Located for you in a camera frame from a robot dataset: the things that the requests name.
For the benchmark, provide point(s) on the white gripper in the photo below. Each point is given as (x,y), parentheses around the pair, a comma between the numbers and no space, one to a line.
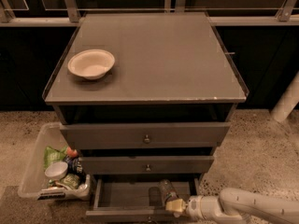
(193,205)

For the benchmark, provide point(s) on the clear plastic water bottle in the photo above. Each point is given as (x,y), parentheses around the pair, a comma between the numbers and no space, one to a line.
(167,190)

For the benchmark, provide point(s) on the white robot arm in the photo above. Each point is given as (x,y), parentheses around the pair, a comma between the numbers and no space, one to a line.
(257,171)

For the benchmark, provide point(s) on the grey bottom drawer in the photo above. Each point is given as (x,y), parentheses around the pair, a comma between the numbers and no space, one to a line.
(138,199)

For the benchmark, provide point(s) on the grey drawer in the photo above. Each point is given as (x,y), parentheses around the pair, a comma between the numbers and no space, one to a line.
(146,165)
(138,199)
(144,135)

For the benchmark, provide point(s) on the grey middle drawer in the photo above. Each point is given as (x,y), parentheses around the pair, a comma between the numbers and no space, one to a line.
(146,165)

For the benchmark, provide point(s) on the grey top drawer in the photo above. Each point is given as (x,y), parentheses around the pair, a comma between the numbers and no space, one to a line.
(144,135)

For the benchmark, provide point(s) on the grey drawer cabinet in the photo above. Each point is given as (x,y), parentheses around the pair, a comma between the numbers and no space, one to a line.
(168,69)

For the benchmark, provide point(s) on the green chip bag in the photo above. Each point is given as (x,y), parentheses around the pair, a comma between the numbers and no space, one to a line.
(69,182)

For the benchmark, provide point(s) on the small white cup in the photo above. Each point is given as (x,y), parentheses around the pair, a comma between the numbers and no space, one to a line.
(57,170)

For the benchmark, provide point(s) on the green snack bag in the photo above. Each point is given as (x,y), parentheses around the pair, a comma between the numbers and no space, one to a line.
(52,155)

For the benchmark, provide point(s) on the clear plastic bin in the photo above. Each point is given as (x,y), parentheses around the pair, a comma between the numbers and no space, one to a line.
(34,184)

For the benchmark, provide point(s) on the white paper bowl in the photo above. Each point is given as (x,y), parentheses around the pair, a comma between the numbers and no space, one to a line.
(91,64)

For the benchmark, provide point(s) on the metal window frame rail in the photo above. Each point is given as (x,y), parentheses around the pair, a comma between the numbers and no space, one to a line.
(46,13)

